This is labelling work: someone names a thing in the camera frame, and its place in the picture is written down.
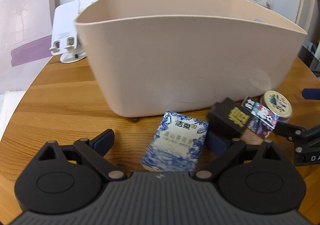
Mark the round tin cartoon lid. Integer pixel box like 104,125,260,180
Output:
260,90,292,123

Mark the blue white porcelain tissue pack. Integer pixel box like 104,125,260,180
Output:
141,111,208,173

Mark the black box gold character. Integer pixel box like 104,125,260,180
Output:
208,98,253,139

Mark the cartoon panda card pack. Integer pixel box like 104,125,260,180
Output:
241,96,278,139

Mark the beige plastic storage basket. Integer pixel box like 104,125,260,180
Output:
75,0,307,118

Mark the white phone stand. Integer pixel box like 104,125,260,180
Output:
49,0,86,64

